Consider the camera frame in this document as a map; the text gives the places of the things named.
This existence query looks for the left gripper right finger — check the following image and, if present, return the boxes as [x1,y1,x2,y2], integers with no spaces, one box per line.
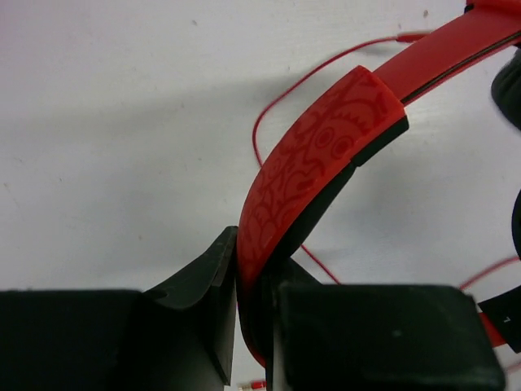
[264,260,506,390]

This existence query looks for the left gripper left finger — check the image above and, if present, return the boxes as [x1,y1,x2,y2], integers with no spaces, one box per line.
[1,226,237,390]

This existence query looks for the red headphone cable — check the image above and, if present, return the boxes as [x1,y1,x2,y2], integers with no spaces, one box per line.
[239,32,521,390]

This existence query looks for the red black headphones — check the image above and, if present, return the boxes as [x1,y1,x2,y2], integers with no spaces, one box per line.
[237,1,520,363]

